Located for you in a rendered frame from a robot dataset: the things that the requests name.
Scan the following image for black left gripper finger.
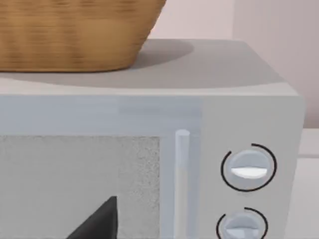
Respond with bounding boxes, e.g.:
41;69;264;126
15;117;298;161
65;196;118;239

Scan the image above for pale microwave door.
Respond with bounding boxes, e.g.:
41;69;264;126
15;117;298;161
0;96;203;239

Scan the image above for pale round microwave knob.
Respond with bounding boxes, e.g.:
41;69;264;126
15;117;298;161
221;212;264;239
226;149;272;187

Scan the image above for pale microwave oven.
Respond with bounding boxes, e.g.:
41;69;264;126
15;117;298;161
0;39;305;239

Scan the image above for woven wicker basket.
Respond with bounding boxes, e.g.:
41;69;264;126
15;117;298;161
0;0;167;73

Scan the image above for pale microwave door handle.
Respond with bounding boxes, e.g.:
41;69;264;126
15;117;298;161
174;129;190;239

